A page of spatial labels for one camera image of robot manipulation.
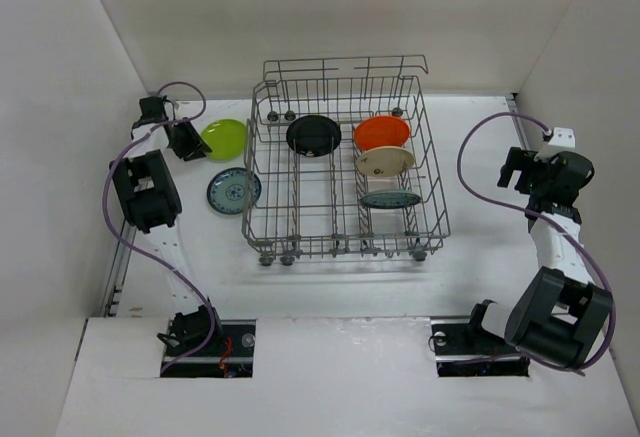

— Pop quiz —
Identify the lime green plate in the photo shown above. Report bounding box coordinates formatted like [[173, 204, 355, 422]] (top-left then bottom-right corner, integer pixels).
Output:
[[200, 119, 246, 161]]

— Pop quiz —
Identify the black plate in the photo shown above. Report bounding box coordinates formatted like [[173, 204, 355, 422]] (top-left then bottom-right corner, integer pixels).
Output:
[[286, 115, 342, 157]]

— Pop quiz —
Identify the cream plate with markings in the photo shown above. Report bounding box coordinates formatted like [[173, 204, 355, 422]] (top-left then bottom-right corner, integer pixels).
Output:
[[355, 146, 415, 177]]

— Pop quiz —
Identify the blue floral plate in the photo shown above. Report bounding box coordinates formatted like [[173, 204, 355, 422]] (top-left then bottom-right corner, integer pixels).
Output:
[[206, 167, 262, 215], [359, 189, 421, 210]]

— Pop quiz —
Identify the orange plate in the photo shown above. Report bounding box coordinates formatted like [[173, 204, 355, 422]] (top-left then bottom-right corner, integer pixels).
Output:
[[353, 115, 410, 151]]

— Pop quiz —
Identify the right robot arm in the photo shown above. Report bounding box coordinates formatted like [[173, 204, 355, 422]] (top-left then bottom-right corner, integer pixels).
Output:
[[468, 147, 614, 371]]

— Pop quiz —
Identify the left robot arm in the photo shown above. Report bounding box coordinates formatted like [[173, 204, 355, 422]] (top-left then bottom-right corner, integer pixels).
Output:
[[112, 119, 533, 356]]

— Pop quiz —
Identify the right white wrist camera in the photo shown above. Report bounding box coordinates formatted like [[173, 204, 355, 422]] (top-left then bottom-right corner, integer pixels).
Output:
[[534, 127, 576, 162]]

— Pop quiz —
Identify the grey wire dish rack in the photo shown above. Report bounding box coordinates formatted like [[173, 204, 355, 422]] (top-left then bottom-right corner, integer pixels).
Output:
[[241, 54, 451, 266]]

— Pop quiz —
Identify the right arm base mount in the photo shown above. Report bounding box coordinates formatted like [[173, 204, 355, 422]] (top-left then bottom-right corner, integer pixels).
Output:
[[428, 320, 530, 378]]

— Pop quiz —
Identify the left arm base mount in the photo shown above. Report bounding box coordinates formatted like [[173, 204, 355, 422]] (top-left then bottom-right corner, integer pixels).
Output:
[[160, 320, 257, 379]]

